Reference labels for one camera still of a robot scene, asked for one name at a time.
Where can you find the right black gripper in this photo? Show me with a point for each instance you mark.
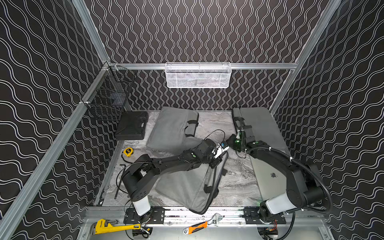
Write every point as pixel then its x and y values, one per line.
pixel 240 135

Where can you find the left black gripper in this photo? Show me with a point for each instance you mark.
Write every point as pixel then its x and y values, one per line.
pixel 220 159

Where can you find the grey laptop bag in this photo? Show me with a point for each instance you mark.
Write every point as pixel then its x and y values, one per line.
pixel 174 131
pixel 194 189
pixel 263 125

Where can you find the silver laptop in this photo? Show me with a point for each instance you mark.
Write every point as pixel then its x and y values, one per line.
pixel 271 182

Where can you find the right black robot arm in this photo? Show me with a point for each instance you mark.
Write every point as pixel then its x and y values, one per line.
pixel 300 182

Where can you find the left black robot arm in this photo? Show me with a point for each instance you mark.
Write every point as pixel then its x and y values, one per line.
pixel 142 175

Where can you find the orange adjustable wrench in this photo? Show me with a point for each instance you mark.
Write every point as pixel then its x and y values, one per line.
pixel 200 226

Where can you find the yellow tape measure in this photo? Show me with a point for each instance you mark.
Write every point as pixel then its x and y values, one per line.
pixel 128 152

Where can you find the black plastic tool case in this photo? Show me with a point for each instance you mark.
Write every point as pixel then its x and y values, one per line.
pixel 132 126

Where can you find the black hex key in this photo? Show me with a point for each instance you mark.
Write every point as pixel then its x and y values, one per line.
pixel 119 181

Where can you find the yellow pipe wrench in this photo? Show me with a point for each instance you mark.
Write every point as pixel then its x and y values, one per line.
pixel 103 226

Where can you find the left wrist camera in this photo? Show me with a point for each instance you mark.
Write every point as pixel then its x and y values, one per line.
pixel 221 149

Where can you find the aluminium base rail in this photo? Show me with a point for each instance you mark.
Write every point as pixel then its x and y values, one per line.
pixel 182 217

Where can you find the white wire mesh basket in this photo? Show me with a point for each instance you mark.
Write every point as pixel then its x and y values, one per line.
pixel 196 75

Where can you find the black wire basket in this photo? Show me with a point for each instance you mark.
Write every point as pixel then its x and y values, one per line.
pixel 110 99

